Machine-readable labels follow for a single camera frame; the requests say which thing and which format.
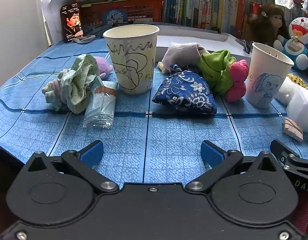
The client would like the white paper sheet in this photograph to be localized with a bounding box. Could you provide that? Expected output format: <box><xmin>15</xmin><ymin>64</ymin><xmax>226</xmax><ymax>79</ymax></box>
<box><xmin>41</xmin><ymin>0</ymin><xmax>69</xmax><ymax>48</ymax></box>

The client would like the blue checked tablecloth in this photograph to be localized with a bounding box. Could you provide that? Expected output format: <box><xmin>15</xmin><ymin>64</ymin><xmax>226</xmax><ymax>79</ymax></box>
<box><xmin>0</xmin><ymin>39</ymin><xmax>308</xmax><ymax>183</ymax></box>

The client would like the brown haired doll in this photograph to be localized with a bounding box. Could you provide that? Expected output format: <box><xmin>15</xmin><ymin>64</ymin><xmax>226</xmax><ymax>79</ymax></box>
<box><xmin>248</xmin><ymin>5</ymin><xmax>291</xmax><ymax>48</ymax></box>

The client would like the white foam block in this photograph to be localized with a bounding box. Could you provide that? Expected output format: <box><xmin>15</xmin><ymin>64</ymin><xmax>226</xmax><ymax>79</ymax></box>
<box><xmin>286</xmin><ymin>87</ymin><xmax>308</xmax><ymax>133</ymax></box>

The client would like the black binder clip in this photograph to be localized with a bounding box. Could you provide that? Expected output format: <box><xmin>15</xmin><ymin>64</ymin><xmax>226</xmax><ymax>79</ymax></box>
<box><xmin>241</xmin><ymin>40</ymin><xmax>253</xmax><ymax>54</ymax></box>

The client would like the light green patterned cloth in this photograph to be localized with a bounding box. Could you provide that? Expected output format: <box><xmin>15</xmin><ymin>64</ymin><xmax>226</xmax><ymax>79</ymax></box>
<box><xmin>42</xmin><ymin>54</ymin><xmax>104</xmax><ymax>114</ymax></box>

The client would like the white shallow box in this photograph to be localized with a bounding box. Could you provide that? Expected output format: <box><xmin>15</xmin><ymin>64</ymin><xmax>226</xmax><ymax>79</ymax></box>
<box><xmin>141</xmin><ymin>23</ymin><xmax>252</xmax><ymax>58</ymax></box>

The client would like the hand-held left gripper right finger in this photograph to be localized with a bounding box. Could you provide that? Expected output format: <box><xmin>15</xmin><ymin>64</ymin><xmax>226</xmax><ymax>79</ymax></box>
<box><xmin>185</xmin><ymin>140</ymin><xmax>282</xmax><ymax>193</ymax></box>

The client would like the red plastic basket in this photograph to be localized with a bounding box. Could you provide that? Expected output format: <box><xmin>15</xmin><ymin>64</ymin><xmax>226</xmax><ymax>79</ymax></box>
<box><xmin>80</xmin><ymin>0</ymin><xmax>164</xmax><ymax>28</ymax></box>

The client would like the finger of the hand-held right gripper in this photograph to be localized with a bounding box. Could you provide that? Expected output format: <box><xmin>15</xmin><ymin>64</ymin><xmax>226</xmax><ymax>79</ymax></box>
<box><xmin>270</xmin><ymin>139</ymin><xmax>308</xmax><ymax>172</ymax></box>

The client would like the person's red clothing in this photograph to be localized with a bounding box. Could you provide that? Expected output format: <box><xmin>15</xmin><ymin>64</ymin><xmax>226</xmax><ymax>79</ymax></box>
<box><xmin>291</xmin><ymin>195</ymin><xmax>308</xmax><ymax>235</ymax></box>

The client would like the blue floral pouch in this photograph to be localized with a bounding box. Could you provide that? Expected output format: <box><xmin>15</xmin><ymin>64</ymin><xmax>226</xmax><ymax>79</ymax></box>
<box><xmin>152</xmin><ymin>64</ymin><xmax>218</xmax><ymax>115</ymax></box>

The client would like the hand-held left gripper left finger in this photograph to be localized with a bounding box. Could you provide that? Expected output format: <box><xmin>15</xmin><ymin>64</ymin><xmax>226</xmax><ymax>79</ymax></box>
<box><xmin>24</xmin><ymin>140</ymin><xmax>120</xmax><ymax>194</ymax></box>

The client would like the scribbled paper cup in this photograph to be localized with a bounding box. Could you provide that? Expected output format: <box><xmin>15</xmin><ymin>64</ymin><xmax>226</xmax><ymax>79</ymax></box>
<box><xmin>103</xmin><ymin>24</ymin><xmax>160</xmax><ymax>95</ymax></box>

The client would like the blue cat plush toy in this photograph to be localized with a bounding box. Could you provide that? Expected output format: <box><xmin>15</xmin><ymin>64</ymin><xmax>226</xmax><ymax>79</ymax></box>
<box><xmin>273</xmin><ymin>17</ymin><xmax>308</xmax><ymax>71</ymax></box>

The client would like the gold perforated ornament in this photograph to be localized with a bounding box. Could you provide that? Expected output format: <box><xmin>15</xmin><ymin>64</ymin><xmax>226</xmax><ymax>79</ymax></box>
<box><xmin>287</xmin><ymin>73</ymin><xmax>308</xmax><ymax>88</ymax></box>

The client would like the clear plastic packet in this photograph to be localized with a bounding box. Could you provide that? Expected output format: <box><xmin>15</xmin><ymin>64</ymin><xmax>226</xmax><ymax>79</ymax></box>
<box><xmin>83</xmin><ymin>79</ymin><xmax>118</xmax><ymax>129</ymax></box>

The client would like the purple plush toy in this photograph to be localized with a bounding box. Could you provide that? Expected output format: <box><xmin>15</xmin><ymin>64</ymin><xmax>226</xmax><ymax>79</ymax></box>
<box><xmin>94</xmin><ymin>56</ymin><xmax>114</xmax><ymax>78</ymax></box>

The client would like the smartphone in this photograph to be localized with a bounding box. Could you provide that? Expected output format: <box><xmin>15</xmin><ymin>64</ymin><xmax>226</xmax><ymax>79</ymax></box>
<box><xmin>60</xmin><ymin>2</ymin><xmax>85</xmax><ymax>43</ymax></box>

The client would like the row of colourful books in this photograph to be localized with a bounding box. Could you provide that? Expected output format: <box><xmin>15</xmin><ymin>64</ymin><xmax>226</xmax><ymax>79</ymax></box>
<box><xmin>163</xmin><ymin>0</ymin><xmax>277</xmax><ymax>34</ymax></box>

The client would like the paper cup with dog drawing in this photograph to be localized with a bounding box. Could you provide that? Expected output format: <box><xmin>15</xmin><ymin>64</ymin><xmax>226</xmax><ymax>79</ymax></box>
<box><xmin>245</xmin><ymin>42</ymin><xmax>294</xmax><ymax>109</ymax></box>

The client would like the white and pink sock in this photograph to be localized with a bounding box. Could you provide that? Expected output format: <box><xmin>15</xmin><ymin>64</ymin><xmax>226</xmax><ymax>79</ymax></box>
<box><xmin>161</xmin><ymin>42</ymin><xmax>209</xmax><ymax>73</ymax></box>

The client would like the green mesh cloth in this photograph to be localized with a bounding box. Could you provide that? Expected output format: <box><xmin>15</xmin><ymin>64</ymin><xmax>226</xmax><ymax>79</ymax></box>
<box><xmin>198</xmin><ymin>50</ymin><xmax>237</xmax><ymax>96</ymax></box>

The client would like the clear plastic bag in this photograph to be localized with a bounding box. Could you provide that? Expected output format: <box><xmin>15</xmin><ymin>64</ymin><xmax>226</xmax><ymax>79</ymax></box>
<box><xmin>275</xmin><ymin>0</ymin><xmax>294</xmax><ymax>10</ymax></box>

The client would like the red can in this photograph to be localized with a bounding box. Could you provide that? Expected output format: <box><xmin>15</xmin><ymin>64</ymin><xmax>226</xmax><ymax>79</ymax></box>
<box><xmin>251</xmin><ymin>2</ymin><xmax>263</xmax><ymax>15</ymax></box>

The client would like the blue round sign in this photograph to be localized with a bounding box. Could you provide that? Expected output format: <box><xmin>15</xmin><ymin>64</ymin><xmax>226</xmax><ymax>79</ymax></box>
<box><xmin>102</xmin><ymin>9</ymin><xmax>128</xmax><ymax>25</ymax></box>

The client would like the pink plush toy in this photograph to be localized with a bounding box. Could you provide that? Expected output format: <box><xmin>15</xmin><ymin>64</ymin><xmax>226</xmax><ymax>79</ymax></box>
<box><xmin>225</xmin><ymin>59</ymin><xmax>249</xmax><ymax>102</ymax></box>

